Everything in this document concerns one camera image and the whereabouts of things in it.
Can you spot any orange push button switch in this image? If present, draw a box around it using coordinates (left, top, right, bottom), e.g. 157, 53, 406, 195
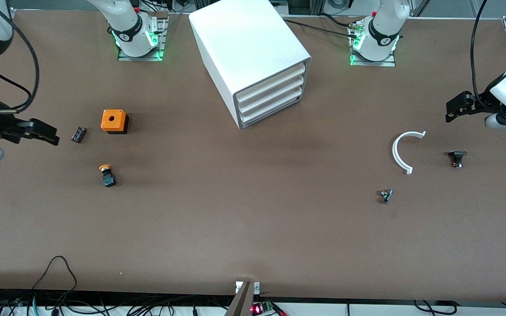
98, 164, 117, 188

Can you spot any black button mounting collar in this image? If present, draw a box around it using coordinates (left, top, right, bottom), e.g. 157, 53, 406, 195
448, 151, 468, 169

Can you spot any orange box with hole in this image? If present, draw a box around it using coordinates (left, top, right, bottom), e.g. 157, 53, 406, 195
101, 109, 129, 135

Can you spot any white curved plastic arc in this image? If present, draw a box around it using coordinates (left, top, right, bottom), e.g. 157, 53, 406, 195
392, 131, 427, 176

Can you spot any small green circuit board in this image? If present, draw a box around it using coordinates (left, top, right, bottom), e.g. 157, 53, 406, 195
250, 300, 276, 316

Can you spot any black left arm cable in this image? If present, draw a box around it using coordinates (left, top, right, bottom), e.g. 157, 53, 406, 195
470, 0, 489, 109

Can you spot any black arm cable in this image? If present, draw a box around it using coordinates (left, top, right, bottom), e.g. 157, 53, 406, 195
0, 0, 40, 113
470, 0, 489, 109

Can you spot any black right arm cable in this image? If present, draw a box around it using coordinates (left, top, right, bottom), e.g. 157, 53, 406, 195
0, 0, 40, 113

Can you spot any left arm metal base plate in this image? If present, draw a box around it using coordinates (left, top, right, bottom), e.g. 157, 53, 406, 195
349, 20, 397, 67

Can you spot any black looped cable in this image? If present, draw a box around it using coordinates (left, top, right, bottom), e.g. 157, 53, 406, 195
31, 255, 78, 294

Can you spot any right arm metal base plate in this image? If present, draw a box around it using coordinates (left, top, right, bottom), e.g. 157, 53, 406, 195
118, 17, 169, 61

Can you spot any black cable behind cabinet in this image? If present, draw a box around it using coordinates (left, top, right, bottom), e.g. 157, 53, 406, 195
279, 13, 361, 36

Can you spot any tangled black cable bundle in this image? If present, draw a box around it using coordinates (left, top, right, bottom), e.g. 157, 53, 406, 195
0, 287, 236, 316

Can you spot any black curled cable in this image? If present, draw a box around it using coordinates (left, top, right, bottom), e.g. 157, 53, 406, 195
413, 299, 458, 316

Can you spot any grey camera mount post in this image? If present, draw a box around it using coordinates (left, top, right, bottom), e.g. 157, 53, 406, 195
224, 281, 261, 316

